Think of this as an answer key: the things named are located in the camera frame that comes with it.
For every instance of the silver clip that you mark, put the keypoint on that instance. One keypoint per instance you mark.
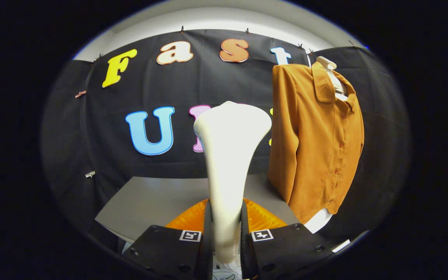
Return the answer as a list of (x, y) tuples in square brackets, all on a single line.
[(90, 174)]

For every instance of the orange button shirt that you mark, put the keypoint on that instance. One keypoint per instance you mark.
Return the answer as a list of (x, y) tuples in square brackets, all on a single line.
[(313, 147)]

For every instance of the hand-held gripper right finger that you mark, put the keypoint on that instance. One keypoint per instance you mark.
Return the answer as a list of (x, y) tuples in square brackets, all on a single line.
[(246, 252)]

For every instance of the pink clip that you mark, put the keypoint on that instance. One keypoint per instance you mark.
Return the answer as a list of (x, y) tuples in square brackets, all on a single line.
[(80, 94)]

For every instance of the black backdrop cloth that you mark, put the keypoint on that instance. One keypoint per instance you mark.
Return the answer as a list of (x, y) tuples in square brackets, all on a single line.
[(169, 93)]

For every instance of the white mannequin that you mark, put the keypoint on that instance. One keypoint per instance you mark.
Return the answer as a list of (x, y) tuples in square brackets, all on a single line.
[(331, 68)]

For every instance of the row of black clips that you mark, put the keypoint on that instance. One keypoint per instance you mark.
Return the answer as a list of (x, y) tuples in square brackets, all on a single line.
[(182, 29)]

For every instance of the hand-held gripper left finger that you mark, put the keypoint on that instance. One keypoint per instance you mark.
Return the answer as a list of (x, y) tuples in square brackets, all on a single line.
[(207, 249)]

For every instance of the white garment steamer head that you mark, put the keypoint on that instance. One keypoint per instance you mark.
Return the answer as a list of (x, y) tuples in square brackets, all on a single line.
[(228, 155)]

